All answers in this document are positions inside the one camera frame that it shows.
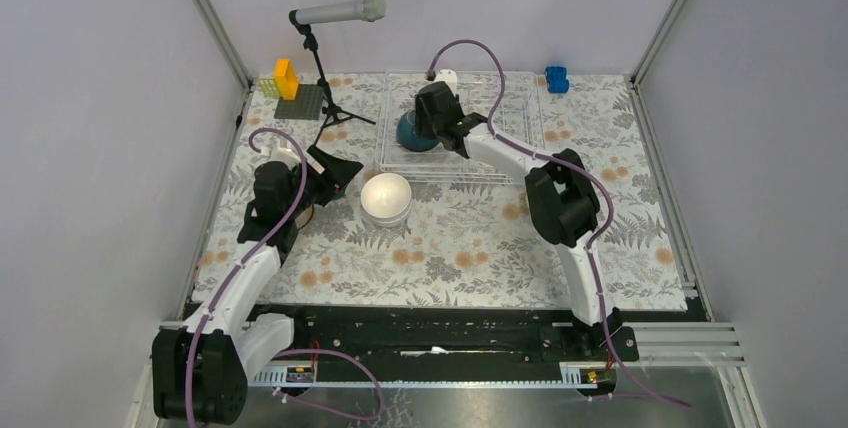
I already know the grey toy baseplate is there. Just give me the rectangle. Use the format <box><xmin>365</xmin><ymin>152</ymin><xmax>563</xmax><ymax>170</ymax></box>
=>
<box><xmin>274</xmin><ymin>84</ymin><xmax>325</xmax><ymax>121</ymax></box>

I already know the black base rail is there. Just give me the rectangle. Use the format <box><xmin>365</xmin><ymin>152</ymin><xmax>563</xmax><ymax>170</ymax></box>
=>
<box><xmin>182</xmin><ymin>302</ymin><xmax>641</xmax><ymax>387</ymax></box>

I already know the floral patterned table mat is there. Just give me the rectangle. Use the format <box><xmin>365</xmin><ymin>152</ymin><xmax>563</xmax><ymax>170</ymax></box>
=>
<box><xmin>190</xmin><ymin>72</ymin><xmax>686</xmax><ymax>311</ymax></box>

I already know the dark blue ceramic bowl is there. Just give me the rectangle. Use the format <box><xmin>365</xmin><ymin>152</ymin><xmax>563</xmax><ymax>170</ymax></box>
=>
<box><xmin>396</xmin><ymin>109</ymin><xmax>439</xmax><ymax>152</ymax></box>

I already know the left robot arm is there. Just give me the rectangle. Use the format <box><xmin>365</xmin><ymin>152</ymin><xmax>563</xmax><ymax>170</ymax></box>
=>
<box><xmin>152</xmin><ymin>146</ymin><xmax>363</xmax><ymax>425</ymax></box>

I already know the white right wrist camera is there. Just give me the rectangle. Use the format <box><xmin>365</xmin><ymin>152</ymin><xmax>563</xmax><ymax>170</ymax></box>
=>
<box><xmin>434</xmin><ymin>69</ymin><xmax>459</xmax><ymax>95</ymax></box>

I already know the black microphone tripod stand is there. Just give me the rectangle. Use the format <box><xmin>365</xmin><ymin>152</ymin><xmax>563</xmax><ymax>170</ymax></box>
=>
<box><xmin>290</xmin><ymin>18</ymin><xmax>376</xmax><ymax>146</ymax></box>

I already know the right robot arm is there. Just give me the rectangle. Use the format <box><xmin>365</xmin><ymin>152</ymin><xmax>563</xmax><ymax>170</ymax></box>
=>
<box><xmin>414</xmin><ymin>81</ymin><xmax>614</xmax><ymax>360</ymax></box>

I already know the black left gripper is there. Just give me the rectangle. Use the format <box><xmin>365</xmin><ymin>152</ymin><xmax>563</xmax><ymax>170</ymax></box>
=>
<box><xmin>283</xmin><ymin>145</ymin><xmax>363</xmax><ymax>219</ymax></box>

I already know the dark brown patterned bowl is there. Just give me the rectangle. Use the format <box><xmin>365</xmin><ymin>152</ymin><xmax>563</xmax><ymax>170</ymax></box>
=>
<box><xmin>294</xmin><ymin>205</ymin><xmax>314</xmax><ymax>230</ymax></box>

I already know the grey microphone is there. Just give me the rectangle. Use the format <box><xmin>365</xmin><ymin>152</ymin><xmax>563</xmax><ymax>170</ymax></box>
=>
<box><xmin>289</xmin><ymin>0</ymin><xmax>387</xmax><ymax>25</ymax></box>

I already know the orange toy block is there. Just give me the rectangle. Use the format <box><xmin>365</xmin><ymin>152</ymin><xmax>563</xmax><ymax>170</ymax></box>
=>
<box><xmin>273</xmin><ymin>58</ymin><xmax>300</xmax><ymax>101</ymax></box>

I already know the blue toy block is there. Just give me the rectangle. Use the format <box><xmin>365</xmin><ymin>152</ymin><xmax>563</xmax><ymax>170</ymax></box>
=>
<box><xmin>545</xmin><ymin>65</ymin><xmax>570</xmax><ymax>94</ymax></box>

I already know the white ribbed bowl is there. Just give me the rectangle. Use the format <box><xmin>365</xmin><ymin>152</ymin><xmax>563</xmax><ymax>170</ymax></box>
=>
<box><xmin>360</xmin><ymin>173</ymin><xmax>412</xmax><ymax>228</ymax></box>

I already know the yellow-green toy block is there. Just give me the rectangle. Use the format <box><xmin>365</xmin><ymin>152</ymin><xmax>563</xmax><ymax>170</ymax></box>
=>
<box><xmin>256</xmin><ymin>77</ymin><xmax>281</xmax><ymax>99</ymax></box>

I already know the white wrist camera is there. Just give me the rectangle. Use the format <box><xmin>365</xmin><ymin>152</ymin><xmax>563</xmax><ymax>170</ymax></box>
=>
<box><xmin>434</xmin><ymin>69</ymin><xmax>459</xmax><ymax>95</ymax></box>
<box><xmin>260</xmin><ymin>143</ymin><xmax>303</xmax><ymax>169</ymax></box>

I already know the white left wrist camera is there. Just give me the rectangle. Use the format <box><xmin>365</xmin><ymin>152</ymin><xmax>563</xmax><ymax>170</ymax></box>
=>
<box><xmin>260</xmin><ymin>143</ymin><xmax>303</xmax><ymax>169</ymax></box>

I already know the white wire dish rack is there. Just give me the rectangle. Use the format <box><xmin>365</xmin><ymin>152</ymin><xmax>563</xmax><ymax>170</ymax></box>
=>
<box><xmin>375</xmin><ymin>71</ymin><xmax>546</xmax><ymax>185</ymax></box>

